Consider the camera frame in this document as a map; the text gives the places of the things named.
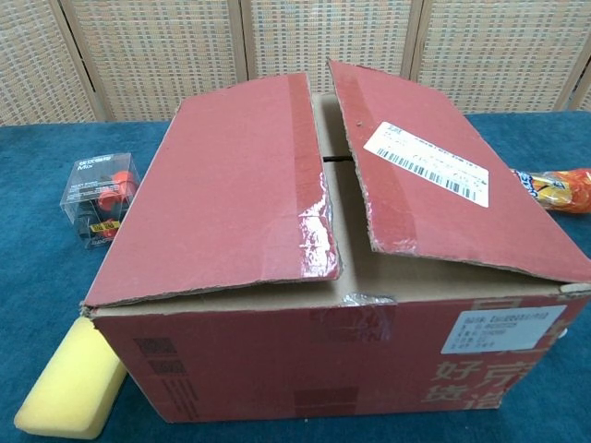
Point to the yellow sponge block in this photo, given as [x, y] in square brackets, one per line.
[69, 383]

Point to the blue carpet table cover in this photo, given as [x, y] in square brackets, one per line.
[37, 277]

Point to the clear box with red capsules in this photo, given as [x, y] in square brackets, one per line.
[99, 198]

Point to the brown cardboard box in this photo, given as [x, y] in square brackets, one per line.
[231, 184]

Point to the wooden rattan folding screen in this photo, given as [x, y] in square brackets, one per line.
[161, 46]

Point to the orange drink bottle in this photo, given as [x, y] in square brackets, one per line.
[563, 189]

